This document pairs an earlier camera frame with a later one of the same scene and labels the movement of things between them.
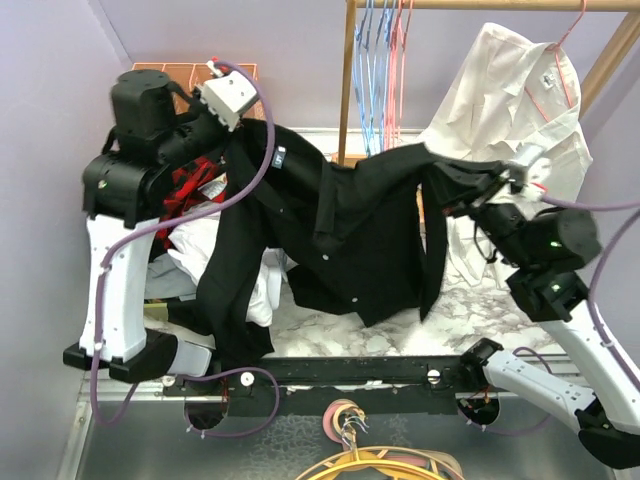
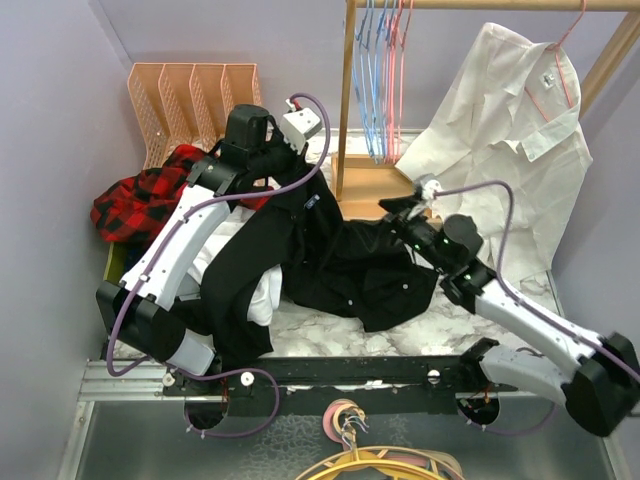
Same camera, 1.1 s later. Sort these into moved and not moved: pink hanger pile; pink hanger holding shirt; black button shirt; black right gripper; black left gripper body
Moved: black right gripper; black left gripper body; black button shirt
Not moved: pink hanger pile; pink hanger holding shirt
